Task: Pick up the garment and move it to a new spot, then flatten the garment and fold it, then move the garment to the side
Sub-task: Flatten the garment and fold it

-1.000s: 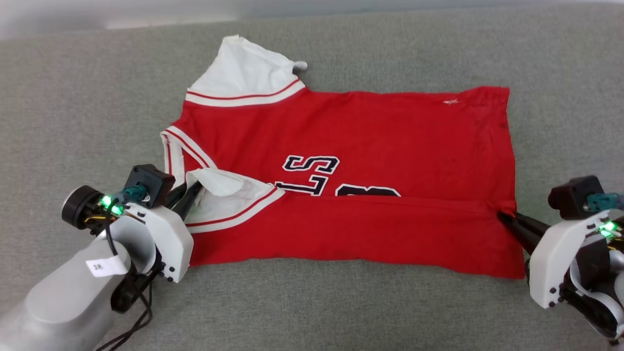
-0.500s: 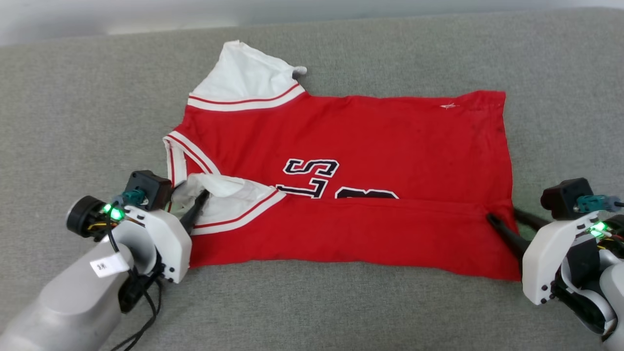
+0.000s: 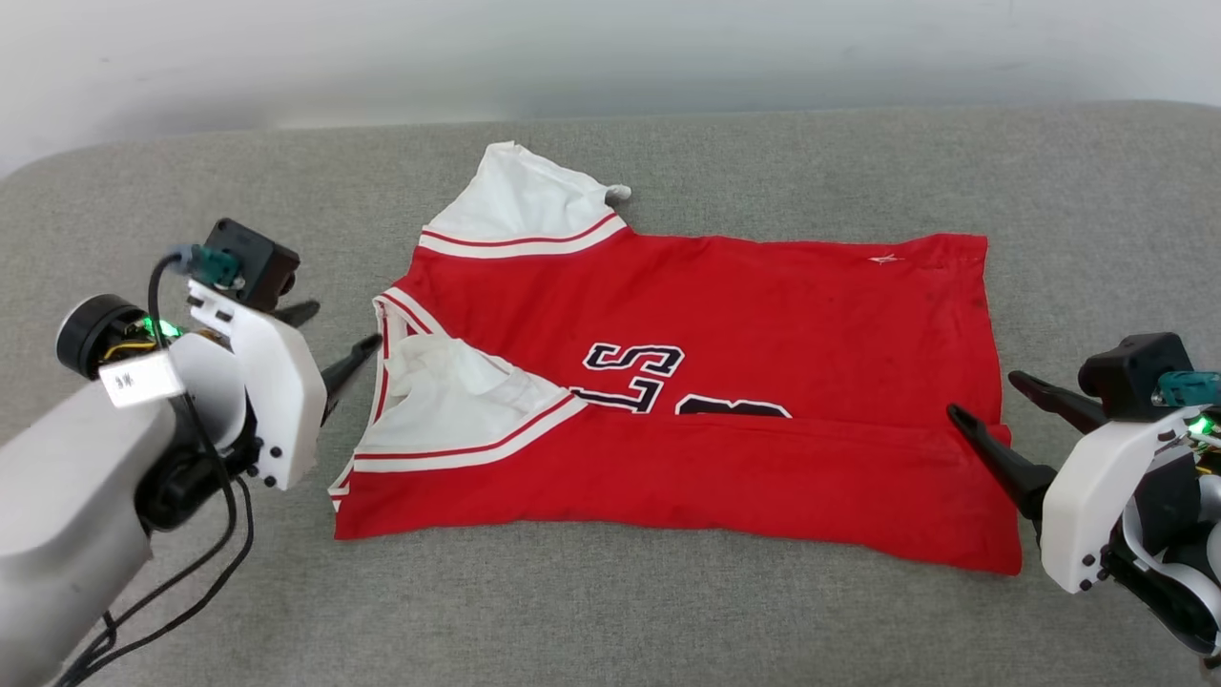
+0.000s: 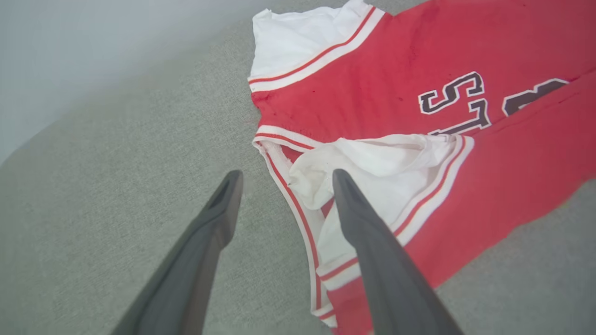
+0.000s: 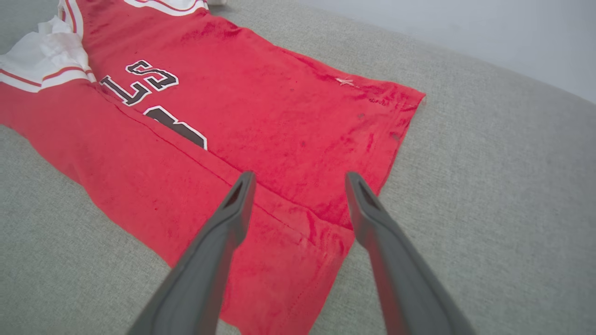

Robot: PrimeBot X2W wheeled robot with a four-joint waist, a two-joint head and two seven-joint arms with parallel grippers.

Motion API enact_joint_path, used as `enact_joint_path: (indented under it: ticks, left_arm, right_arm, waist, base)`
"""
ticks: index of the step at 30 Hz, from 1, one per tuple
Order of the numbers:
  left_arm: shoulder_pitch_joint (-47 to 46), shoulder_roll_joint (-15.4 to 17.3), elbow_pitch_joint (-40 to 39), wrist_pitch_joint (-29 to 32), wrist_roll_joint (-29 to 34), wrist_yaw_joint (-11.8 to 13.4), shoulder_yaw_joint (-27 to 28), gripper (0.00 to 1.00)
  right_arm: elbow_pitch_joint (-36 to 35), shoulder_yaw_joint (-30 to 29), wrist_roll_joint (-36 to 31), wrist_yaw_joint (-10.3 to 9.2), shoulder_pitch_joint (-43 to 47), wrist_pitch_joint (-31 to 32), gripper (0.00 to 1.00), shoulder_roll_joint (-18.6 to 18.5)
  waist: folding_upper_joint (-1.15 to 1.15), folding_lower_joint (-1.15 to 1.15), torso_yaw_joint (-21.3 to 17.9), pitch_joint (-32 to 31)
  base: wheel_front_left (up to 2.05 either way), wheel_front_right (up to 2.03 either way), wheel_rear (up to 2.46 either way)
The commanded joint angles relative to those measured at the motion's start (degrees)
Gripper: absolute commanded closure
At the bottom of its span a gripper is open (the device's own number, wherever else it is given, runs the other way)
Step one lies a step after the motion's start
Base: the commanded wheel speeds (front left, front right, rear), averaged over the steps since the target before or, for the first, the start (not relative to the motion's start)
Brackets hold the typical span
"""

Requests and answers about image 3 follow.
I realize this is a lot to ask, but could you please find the grey fabric sofa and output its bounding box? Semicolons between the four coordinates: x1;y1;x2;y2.
0;100;1221;687

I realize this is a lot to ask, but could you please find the red and white jersey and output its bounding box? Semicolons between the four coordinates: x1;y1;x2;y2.
329;141;1024;577

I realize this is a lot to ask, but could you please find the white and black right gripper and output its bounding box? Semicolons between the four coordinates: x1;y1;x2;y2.
946;369;1203;595

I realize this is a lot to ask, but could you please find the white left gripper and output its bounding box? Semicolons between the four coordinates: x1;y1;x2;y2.
99;279;383;492

